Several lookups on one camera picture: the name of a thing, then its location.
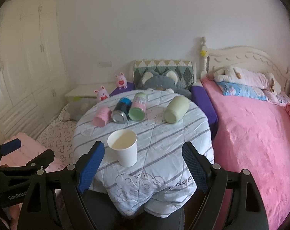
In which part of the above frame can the pink cup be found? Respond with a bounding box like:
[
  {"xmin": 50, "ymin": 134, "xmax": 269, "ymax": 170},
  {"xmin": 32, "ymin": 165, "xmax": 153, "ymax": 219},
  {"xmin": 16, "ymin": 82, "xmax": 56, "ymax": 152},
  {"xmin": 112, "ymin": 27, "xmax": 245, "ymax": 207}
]
[{"xmin": 92, "ymin": 106, "xmax": 112, "ymax": 127}]

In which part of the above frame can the pink bottle green lid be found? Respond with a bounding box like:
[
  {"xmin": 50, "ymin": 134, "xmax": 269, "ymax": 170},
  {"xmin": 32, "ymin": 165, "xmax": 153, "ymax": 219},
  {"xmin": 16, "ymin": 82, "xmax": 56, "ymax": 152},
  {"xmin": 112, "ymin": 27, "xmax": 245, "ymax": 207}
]
[{"xmin": 128, "ymin": 92, "xmax": 148, "ymax": 122}]

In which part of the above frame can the cream wooden bed headboard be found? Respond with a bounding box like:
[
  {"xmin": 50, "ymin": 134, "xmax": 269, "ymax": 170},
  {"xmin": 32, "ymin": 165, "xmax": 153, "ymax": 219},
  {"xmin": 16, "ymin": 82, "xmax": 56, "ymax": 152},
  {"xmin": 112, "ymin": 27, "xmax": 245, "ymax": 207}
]
[{"xmin": 200, "ymin": 37, "xmax": 290, "ymax": 94}]

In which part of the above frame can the pink plush bunny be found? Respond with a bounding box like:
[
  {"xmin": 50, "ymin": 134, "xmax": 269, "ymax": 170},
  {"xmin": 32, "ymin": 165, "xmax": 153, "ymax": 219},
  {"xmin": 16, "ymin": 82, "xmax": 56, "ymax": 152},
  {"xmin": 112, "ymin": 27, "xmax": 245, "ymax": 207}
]
[
  {"xmin": 115, "ymin": 72, "xmax": 127, "ymax": 90},
  {"xmin": 94, "ymin": 86, "xmax": 110, "ymax": 103}
]

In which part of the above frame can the white plush dog toy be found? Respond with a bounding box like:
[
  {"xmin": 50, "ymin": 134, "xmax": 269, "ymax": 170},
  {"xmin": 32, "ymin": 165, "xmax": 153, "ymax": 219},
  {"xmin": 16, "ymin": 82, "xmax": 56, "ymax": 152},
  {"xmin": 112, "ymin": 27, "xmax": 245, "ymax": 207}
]
[{"xmin": 214, "ymin": 66, "xmax": 282, "ymax": 95}]

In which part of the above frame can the striped light blue quilt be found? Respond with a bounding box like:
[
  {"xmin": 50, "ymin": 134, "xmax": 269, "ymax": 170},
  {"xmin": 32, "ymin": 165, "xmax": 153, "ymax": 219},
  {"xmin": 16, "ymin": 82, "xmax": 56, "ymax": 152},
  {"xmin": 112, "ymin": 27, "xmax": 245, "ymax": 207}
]
[{"xmin": 73, "ymin": 90, "xmax": 214, "ymax": 218}]

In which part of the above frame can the white paper cup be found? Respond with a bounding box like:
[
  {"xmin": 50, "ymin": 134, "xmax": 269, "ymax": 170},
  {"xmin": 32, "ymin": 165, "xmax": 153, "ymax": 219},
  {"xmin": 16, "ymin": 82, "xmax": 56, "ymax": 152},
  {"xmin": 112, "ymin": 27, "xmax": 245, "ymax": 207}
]
[{"xmin": 107, "ymin": 129, "xmax": 138, "ymax": 167}]

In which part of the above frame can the light pink folded quilt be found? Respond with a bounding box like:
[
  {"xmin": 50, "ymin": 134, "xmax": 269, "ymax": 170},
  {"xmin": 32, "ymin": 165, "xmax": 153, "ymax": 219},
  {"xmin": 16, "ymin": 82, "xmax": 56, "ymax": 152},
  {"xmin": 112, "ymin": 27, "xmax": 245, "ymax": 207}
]
[{"xmin": 0, "ymin": 132, "xmax": 69, "ymax": 230}]

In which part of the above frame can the pale green mug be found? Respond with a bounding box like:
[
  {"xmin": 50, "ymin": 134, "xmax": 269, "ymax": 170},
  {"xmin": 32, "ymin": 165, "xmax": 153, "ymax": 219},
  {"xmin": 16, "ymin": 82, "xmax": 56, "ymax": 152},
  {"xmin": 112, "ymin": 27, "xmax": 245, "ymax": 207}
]
[{"xmin": 164, "ymin": 96, "xmax": 189, "ymax": 124}]

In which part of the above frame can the black blue metal tumbler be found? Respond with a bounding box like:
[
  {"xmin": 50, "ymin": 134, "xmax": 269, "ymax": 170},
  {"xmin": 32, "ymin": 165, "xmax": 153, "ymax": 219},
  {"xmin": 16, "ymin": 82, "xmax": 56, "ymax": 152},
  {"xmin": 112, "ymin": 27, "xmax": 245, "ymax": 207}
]
[{"xmin": 111, "ymin": 98, "xmax": 132, "ymax": 124}]

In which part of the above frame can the heart pattern bed sheet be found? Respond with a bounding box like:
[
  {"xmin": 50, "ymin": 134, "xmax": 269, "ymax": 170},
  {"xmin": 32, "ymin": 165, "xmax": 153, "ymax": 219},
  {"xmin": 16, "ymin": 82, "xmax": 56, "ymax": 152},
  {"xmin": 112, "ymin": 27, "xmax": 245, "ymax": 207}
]
[{"xmin": 36, "ymin": 104, "xmax": 77, "ymax": 164}]

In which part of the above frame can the wall power socket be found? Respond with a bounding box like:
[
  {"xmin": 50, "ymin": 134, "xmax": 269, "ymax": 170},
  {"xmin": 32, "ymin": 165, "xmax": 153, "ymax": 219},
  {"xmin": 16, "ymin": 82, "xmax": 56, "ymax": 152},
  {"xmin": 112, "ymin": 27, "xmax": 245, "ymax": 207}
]
[{"xmin": 98, "ymin": 61, "xmax": 113, "ymax": 68}]

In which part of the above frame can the diamond pattern headboard cushion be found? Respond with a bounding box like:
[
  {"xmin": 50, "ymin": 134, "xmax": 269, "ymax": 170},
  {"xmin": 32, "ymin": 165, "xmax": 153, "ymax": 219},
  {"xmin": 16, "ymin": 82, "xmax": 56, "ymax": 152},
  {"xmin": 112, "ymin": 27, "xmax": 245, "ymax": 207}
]
[{"xmin": 133, "ymin": 60, "xmax": 197, "ymax": 89}]

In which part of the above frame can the pink plush bunny back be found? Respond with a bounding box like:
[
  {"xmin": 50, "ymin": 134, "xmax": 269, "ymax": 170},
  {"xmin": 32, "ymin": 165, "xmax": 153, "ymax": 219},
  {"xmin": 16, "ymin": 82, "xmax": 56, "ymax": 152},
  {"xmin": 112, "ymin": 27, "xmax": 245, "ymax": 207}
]
[{"xmin": 115, "ymin": 72, "xmax": 127, "ymax": 90}]

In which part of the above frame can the pink plush bunny front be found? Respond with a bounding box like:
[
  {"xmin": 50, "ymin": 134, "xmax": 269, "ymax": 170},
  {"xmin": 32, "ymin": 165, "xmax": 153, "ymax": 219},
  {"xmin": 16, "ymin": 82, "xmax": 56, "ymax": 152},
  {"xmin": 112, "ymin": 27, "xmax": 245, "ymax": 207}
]
[{"xmin": 94, "ymin": 86, "xmax": 110, "ymax": 103}]

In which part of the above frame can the grey cat cushion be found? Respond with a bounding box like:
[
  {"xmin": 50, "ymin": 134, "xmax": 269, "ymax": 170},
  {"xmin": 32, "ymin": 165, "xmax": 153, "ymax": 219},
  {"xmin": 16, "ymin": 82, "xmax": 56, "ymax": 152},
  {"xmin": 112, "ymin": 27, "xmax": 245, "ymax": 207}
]
[{"xmin": 137, "ymin": 71, "xmax": 192, "ymax": 100}]

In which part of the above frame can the cream bedside table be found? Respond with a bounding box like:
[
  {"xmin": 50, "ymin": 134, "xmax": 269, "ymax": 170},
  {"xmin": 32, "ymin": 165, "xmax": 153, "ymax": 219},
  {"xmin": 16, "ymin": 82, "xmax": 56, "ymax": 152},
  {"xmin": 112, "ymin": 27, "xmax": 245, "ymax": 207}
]
[{"xmin": 65, "ymin": 83, "xmax": 117, "ymax": 98}]

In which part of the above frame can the grey dotted pillow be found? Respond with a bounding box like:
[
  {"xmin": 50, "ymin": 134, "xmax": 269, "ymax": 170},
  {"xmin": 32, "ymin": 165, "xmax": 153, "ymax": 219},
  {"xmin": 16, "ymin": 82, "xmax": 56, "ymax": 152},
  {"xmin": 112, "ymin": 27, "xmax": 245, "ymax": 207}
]
[{"xmin": 63, "ymin": 98, "xmax": 97, "ymax": 121}]

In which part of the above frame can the blue cartoon pillow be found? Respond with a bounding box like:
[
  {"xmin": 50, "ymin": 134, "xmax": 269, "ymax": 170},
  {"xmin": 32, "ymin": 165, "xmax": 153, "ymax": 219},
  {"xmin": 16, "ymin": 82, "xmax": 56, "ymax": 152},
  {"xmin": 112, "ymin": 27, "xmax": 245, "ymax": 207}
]
[{"xmin": 216, "ymin": 81, "xmax": 267, "ymax": 101}]

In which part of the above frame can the pink fleece blanket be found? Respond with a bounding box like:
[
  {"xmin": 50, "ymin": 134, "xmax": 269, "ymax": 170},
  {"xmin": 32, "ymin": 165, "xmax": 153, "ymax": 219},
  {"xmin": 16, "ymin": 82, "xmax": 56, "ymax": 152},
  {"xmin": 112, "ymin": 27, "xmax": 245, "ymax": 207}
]
[{"xmin": 203, "ymin": 79, "xmax": 290, "ymax": 229}]

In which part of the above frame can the cream wardrobe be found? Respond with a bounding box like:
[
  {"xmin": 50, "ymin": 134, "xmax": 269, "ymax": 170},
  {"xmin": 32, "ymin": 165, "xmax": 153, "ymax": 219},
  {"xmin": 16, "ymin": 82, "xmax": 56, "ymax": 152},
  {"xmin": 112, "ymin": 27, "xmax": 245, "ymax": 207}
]
[{"xmin": 0, "ymin": 0, "xmax": 70, "ymax": 143}]

